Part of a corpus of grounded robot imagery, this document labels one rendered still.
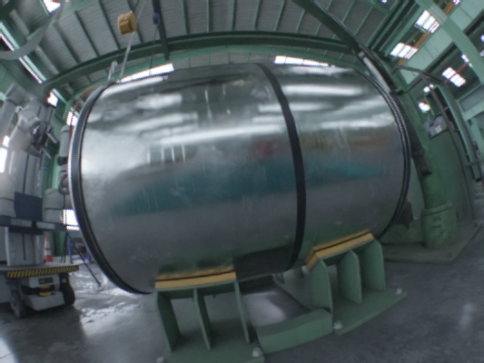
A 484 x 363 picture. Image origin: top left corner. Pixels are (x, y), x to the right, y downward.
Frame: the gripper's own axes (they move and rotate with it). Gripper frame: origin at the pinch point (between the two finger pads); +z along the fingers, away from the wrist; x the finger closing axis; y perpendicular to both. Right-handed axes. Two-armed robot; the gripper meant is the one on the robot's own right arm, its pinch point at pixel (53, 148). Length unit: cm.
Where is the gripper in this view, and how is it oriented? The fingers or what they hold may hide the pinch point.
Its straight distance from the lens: 103.1
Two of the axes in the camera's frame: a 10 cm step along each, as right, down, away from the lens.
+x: 6.0, -8.0, -0.9
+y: 1.0, 1.8, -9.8
